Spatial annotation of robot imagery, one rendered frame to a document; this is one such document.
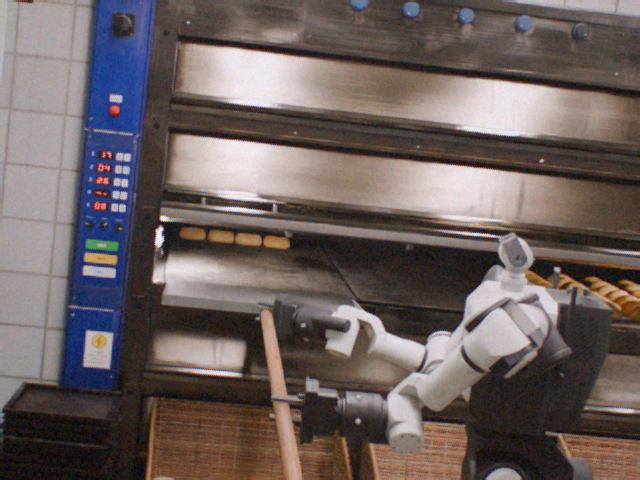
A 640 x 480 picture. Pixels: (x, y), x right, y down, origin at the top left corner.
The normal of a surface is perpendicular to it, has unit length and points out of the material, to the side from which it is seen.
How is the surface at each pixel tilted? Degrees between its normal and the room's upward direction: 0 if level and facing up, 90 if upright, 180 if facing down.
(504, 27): 90
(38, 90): 90
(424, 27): 90
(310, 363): 70
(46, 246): 90
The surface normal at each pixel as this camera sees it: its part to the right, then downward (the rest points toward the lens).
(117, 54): 0.09, 0.14
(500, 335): 0.03, -0.32
